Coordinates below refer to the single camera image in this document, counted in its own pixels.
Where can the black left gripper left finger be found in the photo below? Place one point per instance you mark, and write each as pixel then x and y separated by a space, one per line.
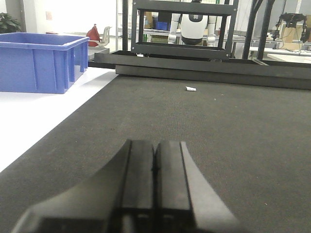
pixel 105 202

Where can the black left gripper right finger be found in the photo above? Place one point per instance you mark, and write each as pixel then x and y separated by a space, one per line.
pixel 186 203

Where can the dark grey table mat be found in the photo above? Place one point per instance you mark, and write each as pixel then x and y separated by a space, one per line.
pixel 253 145

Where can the small white paper scrap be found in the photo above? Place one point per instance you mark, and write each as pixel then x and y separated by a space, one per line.
pixel 190 88

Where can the white plastic chair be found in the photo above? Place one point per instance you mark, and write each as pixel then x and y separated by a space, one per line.
pixel 105 38

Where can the black metal shelf rack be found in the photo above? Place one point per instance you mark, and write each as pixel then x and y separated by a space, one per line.
pixel 224 28

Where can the blue plastic storage bin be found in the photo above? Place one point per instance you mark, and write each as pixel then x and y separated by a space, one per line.
pixel 41 63

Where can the red bag on chair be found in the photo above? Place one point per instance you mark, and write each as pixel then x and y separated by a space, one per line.
pixel 93 36

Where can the white humanoid robot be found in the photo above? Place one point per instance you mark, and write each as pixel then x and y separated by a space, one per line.
pixel 192 28

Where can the green potted plant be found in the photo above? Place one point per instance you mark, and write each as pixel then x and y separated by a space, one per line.
pixel 8 24

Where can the black flat frame rails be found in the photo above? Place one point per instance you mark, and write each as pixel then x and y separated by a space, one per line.
pixel 232 71

